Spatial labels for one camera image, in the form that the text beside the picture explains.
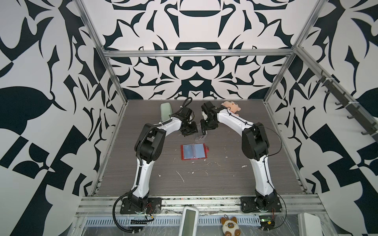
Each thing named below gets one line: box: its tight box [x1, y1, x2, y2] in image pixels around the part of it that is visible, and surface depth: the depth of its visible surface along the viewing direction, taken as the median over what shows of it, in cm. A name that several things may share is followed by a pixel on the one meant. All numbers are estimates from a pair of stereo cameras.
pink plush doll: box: [220, 100, 242, 117], surface depth 110 cm
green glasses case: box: [159, 102, 173, 122], surface depth 114 cm
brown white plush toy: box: [220, 216, 242, 236], surface depth 68 cm
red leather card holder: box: [181, 143, 210, 161], surface depth 94 cm
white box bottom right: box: [297, 212, 325, 236], surface depth 69 cm
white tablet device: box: [178, 206, 199, 236], surface depth 68 cm
